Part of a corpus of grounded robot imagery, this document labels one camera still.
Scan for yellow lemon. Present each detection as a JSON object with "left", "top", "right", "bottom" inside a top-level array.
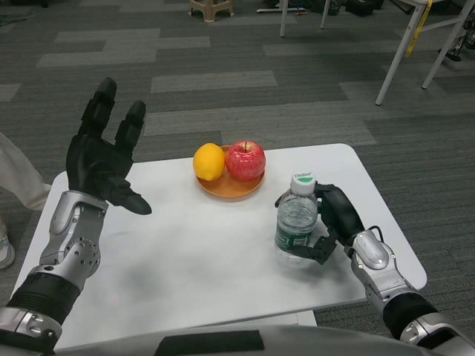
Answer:
[{"left": 192, "top": 142, "right": 226, "bottom": 182}]

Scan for yellow strap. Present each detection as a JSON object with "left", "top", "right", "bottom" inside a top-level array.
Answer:
[{"left": 405, "top": 0, "right": 433, "bottom": 59}]

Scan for beige plastic stool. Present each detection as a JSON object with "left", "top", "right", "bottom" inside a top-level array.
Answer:
[{"left": 189, "top": 0, "right": 235, "bottom": 22}]

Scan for black bag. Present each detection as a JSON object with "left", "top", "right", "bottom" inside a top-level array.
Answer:
[{"left": 344, "top": 0, "right": 385, "bottom": 18}]

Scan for silver robot chest black window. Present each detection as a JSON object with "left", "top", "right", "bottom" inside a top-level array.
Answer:
[{"left": 53, "top": 321, "right": 446, "bottom": 356}]

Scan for orange round plate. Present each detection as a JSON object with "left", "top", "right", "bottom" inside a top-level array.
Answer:
[{"left": 195, "top": 145, "right": 266, "bottom": 200}]

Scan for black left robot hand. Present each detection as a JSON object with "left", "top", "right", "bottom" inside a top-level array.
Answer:
[{"left": 65, "top": 76, "right": 153, "bottom": 216}]

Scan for black and silver robot legs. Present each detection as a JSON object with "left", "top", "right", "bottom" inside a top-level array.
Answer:
[{"left": 436, "top": 14, "right": 475, "bottom": 62}]

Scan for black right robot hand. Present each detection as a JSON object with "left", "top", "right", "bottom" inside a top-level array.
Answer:
[{"left": 274, "top": 182, "right": 367, "bottom": 266}]

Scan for white table legs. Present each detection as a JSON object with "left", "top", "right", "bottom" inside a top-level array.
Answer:
[{"left": 279, "top": 0, "right": 330, "bottom": 38}]

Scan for red apple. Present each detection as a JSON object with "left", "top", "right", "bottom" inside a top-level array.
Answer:
[{"left": 225, "top": 140, "right": 267, "bottom": 182}]

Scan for white metal table frame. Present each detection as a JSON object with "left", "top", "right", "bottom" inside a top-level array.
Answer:
[{"left": 375, "top": 0, "right": 475, "bottom": 107}]

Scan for person in beige trousers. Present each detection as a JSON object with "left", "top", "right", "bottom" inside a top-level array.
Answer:
[{"left": 0, "top": 131, "right": 53, "bottom": 271}]

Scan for clear water bottle white cap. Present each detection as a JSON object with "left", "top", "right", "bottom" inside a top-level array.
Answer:
[{"left": 273, "top": 171, "right": 320, "bottom": 260}]

